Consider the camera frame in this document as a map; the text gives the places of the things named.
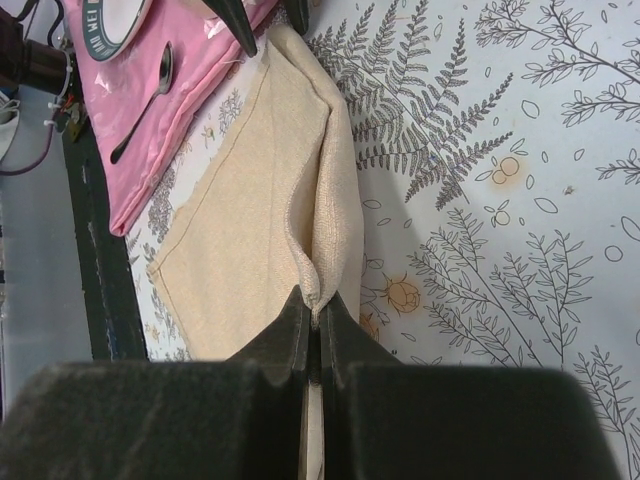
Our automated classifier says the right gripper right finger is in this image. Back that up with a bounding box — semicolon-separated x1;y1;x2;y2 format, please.
319;297;619;479

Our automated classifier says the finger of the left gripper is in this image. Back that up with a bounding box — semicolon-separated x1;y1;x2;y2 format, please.
285;0;309;31
204;0;257;57

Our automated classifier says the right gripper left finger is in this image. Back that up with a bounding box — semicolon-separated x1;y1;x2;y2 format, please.
1;288;310;479

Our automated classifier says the beige linen napkin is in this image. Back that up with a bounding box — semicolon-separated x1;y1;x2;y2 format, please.
142;25;364;479

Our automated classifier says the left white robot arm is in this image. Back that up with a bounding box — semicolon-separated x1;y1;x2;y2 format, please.
1;1;255;95

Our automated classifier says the silver spoon on placemat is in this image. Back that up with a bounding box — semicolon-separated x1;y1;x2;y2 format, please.
109;41;174;164

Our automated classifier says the white plate teal rim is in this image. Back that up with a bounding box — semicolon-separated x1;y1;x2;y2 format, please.
81;0;153;62

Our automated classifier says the floral tablecloth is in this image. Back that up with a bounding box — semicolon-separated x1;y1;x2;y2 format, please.
119;0;640;480

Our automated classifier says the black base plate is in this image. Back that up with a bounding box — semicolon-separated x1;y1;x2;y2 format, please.
62;123;148;361

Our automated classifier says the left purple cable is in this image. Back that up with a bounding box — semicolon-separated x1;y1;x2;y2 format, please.
0;89;66;177

